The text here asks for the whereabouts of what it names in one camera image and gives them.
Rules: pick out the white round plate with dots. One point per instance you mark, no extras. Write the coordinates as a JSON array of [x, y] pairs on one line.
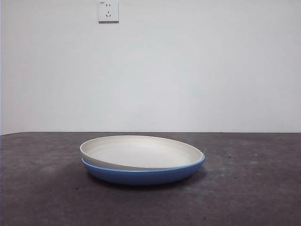
[[141, 153]]

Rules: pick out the blue round plate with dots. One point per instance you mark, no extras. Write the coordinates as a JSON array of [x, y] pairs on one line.
[[141, 177]]

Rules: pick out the white wall socket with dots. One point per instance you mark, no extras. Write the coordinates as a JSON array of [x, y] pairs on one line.
[[108, 12]]

